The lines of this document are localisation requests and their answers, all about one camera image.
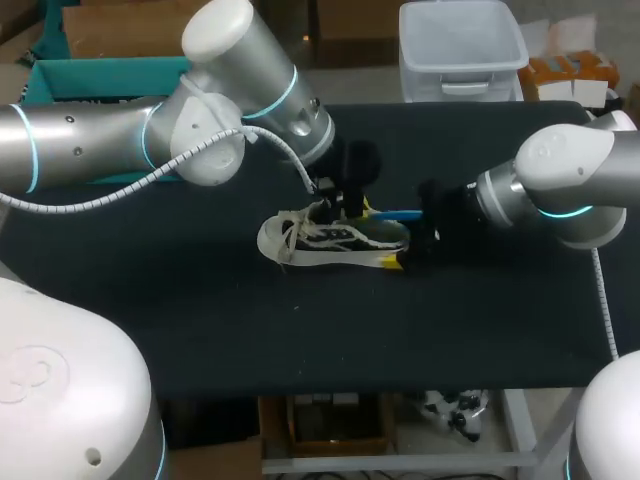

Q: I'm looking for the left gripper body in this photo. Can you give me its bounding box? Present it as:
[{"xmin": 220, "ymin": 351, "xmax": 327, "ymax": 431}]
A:
[{"xmin": 304, "ymin": 138, "xmax": 386, "ymax": 197}]

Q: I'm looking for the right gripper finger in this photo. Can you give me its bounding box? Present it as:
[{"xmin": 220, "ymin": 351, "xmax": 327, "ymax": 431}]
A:
[{"xmin": 381, "ymin": 230, "xmax": 442, "ymax": 276}]

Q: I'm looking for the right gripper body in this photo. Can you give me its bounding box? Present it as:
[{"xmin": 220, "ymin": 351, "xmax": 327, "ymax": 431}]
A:
[{"xmin": 416, "ymin": 179, "xmax": 484, "ymax": 242}]

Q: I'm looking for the black and white shoe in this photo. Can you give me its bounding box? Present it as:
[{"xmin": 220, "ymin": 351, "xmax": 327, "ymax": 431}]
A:
[
  {"xmin": 412, "ymin": 389, "xmax": 492, "ymax": 444},
  {"xmin": 256, "ymin": 201, "xmax": 414, "ymax": 274}
]

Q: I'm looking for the blue and black insole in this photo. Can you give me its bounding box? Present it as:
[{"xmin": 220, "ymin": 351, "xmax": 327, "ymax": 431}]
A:
[{"xmin": 368, "ymin": 208, "xmax": 426, "ymax": 224}]

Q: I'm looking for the open cardboard box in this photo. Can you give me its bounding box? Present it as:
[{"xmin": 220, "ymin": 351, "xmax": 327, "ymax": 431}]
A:
[{"xmin": 258, "ymin": 393, "xmax": 402, "ymax": 460}]

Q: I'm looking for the white plastic bin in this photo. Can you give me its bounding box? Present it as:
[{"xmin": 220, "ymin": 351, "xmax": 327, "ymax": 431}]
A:
[{"xmin": 398, "ymin": 0, "xmax": 529, "ymax": 104}]

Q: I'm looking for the orange and white box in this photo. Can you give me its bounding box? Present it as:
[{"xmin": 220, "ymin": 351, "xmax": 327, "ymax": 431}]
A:
[{"xmin": 517, "ymin": 53, "xmax": 622, "ymax": 107}]

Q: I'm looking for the teal box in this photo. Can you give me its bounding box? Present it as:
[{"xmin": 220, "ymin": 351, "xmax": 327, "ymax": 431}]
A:
[{"xmin": 23, "ymin": 56, "xmax": 195, "ymax": 184}]

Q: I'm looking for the brown cardboard box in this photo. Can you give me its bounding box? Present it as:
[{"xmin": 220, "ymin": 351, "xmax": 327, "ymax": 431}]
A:
[{"xmin": 60, "ymin": 0, "xmax": 201, "ymax": 60}]

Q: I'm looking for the white cable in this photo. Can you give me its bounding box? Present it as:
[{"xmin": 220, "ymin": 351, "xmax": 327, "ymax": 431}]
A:
[
  {"xmin": 0, "ymin": 74, "xmax": 317, "ymax": 215},
  {"xmin": 591, "ymin": 246, "xmax": 621, "ymax": 359}
]

